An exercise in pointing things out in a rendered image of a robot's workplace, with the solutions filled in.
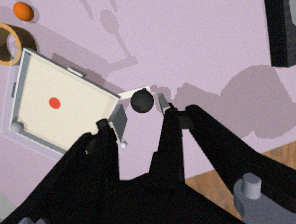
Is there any orange ball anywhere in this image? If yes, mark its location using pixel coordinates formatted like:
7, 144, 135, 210
13, 2, 34, 22

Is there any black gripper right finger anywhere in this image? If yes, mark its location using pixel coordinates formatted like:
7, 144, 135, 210
133, 93, 296, 224

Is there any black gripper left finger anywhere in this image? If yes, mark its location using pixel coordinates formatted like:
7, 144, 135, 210
0, 104, 128, 224

